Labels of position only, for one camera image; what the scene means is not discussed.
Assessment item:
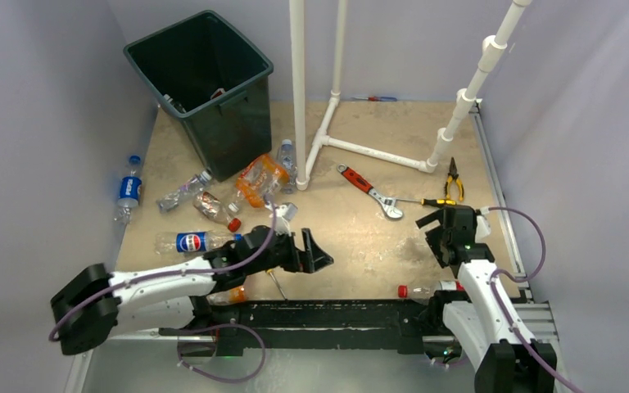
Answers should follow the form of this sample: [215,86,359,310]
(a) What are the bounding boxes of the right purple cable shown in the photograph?
[479,206,587,393]

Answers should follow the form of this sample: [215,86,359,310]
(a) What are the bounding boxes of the red gold label bottle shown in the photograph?
[210,88,226,100]

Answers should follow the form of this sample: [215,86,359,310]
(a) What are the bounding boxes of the orange label bottle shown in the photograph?
[227,154,290,213]
[206,286,248,306]

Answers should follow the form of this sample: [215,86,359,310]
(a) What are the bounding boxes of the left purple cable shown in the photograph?
[48,201,278,343]

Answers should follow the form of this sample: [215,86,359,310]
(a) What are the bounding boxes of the yellow black pliers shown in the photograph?
[444,156,464,202]

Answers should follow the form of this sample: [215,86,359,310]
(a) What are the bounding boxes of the small red blue screwdriver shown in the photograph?
[352,96,398,102]

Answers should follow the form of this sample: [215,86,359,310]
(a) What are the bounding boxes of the crushed clear bottle left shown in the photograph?
[156,170,214,214]

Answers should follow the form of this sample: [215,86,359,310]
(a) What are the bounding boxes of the pepsi bottle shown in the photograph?
[154,231,242,255]
[115,155,143,224]

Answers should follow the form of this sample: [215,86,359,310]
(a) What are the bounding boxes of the clear bottle white cap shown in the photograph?
[164,94,186,114]

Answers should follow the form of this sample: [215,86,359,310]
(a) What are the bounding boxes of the red cap clear bottle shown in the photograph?
[192,192,242,233]

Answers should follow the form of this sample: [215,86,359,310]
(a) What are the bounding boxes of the clear small water bottle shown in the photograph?
[277,139,297,194]

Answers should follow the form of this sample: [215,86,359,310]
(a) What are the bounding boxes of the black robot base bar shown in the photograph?
[159,297,462,359]

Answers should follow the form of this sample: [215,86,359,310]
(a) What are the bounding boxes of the Pepsi bottle by wall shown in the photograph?
[115,155,143,224]

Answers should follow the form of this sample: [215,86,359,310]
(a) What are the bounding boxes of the white PVC pipe frame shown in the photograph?
[287,1,537,186]

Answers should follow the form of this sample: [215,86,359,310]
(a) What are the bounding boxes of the red handle adjustable wrench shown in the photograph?
[337,164,404,220]

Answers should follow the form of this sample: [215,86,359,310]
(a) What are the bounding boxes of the dark green plastic bin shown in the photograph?
[123,10,274,182]

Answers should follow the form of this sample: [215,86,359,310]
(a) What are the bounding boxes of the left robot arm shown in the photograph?
[48,225,334,355]

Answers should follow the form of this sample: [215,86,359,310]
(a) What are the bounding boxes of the yellow black screwdriver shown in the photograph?
[266,269,287,300]

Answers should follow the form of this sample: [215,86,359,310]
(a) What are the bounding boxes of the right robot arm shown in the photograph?
[416,200,558,392]

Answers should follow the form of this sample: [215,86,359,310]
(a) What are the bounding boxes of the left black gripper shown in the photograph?
[246,227,332,275]

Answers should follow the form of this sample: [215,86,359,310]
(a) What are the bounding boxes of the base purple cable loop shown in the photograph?
[176,323,268,385]

